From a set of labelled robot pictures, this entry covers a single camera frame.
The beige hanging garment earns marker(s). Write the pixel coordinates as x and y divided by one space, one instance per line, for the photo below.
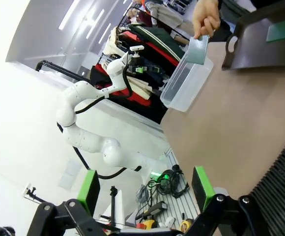
114 46

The black tubular frame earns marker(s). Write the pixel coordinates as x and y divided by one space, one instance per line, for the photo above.
59 69

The dark green striped garment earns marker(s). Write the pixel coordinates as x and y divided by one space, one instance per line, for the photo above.
154 34

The dark brown serving tray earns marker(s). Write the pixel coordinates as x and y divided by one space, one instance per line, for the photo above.
250 44

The red dress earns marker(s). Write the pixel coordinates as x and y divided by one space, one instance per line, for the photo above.
162 52

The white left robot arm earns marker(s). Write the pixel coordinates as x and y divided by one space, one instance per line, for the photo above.
88 142

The ribbed aluminium base plate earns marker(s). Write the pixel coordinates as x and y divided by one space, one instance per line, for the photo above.
177 209

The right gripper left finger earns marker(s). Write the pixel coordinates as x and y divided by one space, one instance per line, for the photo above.
83 194

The person's right hand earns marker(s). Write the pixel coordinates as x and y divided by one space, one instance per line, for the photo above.
206 17

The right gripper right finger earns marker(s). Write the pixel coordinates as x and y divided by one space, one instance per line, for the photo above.
204 194

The black camera stand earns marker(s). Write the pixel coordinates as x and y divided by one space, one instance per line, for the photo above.
113 196

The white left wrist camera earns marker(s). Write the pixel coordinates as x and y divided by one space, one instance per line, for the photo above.
136 48

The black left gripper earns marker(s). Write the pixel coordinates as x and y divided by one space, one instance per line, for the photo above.
132 66

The green circuit board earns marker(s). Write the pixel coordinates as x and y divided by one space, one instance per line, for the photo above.
280 30
197 51

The black power adapter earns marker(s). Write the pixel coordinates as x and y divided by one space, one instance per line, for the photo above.
154 209

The clear plastic storage box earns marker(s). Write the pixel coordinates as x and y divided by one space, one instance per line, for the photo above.
181 93

